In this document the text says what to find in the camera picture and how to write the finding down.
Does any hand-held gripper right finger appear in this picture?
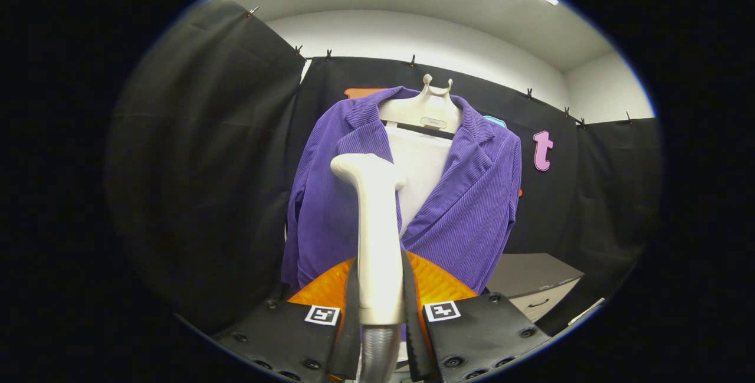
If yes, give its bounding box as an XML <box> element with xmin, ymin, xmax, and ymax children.
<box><xmin>401</xmin><ymin>250</ymin><xmax>552</xmax><ymax>381</ymax></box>

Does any grey topped white cabinet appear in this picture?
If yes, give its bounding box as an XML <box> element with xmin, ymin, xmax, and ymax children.
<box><xmin>485</xmin><ymin>253</ymin><xmax>586</xmax><ymax>323</ymax></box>

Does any white ironing form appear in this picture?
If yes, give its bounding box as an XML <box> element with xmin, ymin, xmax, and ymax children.
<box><xmin>386</xmin><ymin>126</ymin><xmax>454</xmax><ymax>236</ymax></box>

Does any white garment steamer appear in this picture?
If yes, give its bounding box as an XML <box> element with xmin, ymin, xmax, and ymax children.
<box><xmin>330</xmin><ymin>153</ymin><xmax>408</xmax><ymax>383</ymax></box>

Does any white garment hanger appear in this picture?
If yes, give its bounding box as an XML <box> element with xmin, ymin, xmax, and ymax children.
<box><xmin>377</xmin><ymin>74</ymin><xmax>464</xmax><ymax>136</ymax></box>

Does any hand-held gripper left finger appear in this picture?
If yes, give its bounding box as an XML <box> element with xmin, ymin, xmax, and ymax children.
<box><xmin>214</xmin><ymin>256</ymin><xmax>360</xmax><ymax>382</ymax></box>

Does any purple corduroy jacket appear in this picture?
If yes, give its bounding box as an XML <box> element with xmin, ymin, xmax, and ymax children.
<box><xmin>281</xmin><ymin>86</ymin><xmax>523</xmax><ymax>295</ymax></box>

